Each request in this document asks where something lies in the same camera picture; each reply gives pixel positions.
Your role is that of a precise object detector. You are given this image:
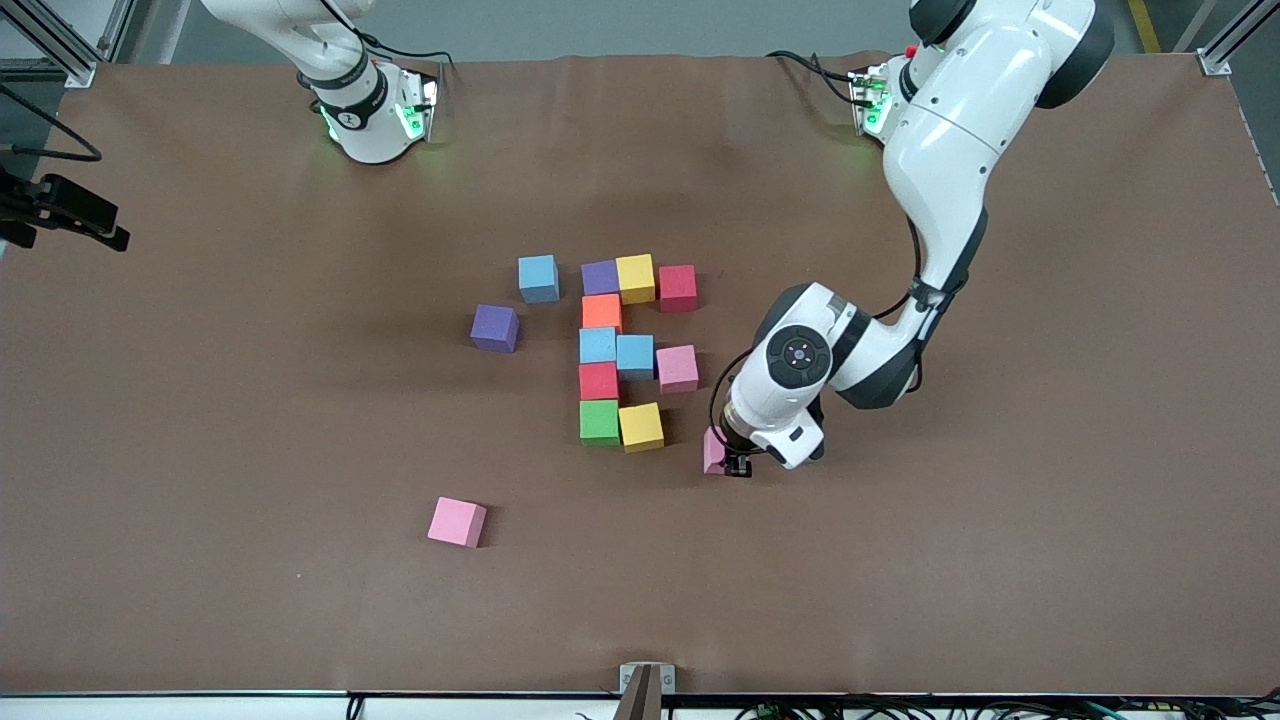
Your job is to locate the yellow foam cube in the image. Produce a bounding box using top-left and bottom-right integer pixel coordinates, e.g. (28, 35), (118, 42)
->
(615, 253), (658, 306)
(618, 402), (666, 454)

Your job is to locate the green foam cube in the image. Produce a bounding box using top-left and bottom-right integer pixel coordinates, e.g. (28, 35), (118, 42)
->
(579, 399), (622, 447)

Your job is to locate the brown table mat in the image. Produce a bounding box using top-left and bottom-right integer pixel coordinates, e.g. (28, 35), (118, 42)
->
(0, 50), (1280, 698)

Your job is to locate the silver base connector plate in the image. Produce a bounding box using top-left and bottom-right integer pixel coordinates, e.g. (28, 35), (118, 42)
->
(848, 65), (896, 136)
(395, 68), (441, 143)

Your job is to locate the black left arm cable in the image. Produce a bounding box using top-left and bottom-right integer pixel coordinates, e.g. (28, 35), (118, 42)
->
(707, 210), (926, 461)

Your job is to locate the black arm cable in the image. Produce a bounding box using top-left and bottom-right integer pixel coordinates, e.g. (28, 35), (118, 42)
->
(0, 83), (104, 163)
(707, 210), (926, 461)

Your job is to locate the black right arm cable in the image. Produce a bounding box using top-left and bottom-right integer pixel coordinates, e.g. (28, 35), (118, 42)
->
(0, 83), (104, 163)

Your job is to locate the aluminium frame post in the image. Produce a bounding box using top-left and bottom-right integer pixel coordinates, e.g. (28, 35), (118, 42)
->
(0, 0), (98, 89)
(1195, 0), (1280, 78)

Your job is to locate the silver table edge bracket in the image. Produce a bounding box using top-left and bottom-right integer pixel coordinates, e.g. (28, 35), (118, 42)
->
(618, 662), (677, 720)

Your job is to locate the black base cable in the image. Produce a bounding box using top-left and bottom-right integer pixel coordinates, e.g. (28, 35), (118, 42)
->
(766, 48), (863, 106)

